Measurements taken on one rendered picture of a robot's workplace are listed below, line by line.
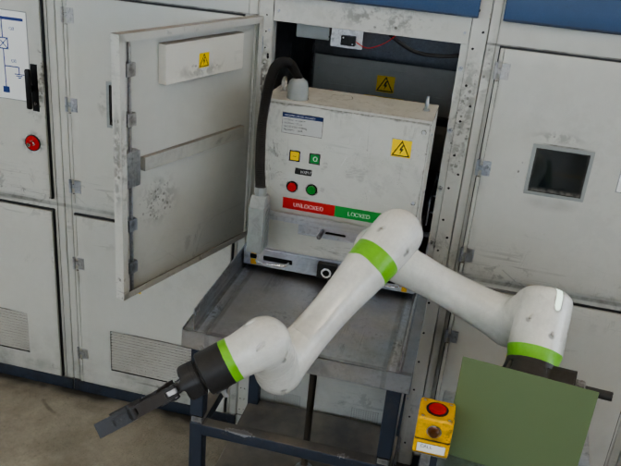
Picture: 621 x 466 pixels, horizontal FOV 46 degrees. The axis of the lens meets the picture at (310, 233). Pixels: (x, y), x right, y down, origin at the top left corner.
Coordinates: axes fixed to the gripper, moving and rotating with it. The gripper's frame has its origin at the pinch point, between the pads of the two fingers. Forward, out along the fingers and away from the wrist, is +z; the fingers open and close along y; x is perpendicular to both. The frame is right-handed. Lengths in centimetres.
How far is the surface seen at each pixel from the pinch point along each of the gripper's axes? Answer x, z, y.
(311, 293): 4, -52, 68
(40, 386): 20, 59, 162
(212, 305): 14, -25, 57
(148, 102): 70, -35, 43
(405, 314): -14, -73, 60
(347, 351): -14, -52, 42
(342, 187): 27, -74, 59
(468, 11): 55, -128, 49
